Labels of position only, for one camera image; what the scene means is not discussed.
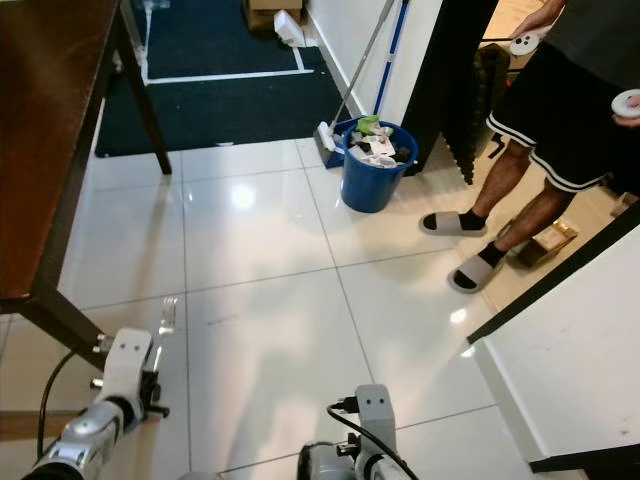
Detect person in black shorts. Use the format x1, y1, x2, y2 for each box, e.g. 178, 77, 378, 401
420, 0, 640, 296

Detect brown cardboard box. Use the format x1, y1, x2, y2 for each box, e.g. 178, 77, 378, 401
244, 0, 306, 33

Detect white box-shaped object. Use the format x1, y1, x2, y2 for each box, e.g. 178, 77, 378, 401
272, 10, 309, 49

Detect white counter with black edge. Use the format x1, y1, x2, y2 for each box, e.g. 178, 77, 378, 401
465, 200, 640, 476

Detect person's hand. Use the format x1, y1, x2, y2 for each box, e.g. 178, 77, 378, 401
510, 0, 566, 41

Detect grey right robot leg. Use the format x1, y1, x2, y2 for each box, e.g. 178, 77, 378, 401
295, 442, 361, 480

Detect dark brown wooden table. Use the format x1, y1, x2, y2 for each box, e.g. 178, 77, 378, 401
0, 0, 173, 376

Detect white round handheld controller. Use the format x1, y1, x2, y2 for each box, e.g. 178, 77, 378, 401
508, 32, 541, 57
612, 88, 640, 119

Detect small flat cardboard box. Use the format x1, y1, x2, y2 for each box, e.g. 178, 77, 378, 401
515, 218, 581, 269

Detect stacked black foam mats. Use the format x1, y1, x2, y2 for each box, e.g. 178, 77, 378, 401
445, 42, 511, 186

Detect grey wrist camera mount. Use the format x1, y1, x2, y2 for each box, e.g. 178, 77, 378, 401
352, 384, 399, 461
102, 327, 158, 411

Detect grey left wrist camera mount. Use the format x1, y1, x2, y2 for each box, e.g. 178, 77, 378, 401
102, 327, 158, 411

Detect grey slipper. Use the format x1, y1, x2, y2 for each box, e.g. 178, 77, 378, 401
420, 210, 489, 238
448, 253, 509, 295

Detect dark blue floor mat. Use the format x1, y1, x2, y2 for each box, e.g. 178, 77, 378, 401
95, 0, 351, 159

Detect rubbish in bucket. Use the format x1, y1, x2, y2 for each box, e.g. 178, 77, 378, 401
348, 114, 416, 168

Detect blue plastic bucket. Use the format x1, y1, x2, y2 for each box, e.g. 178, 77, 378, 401
340, 122, 421, 214

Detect silver metal fork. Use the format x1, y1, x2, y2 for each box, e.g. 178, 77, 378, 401
156, 296, 179, 379

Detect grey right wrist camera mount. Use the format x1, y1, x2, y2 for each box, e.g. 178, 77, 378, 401
352, 384, 399, 461

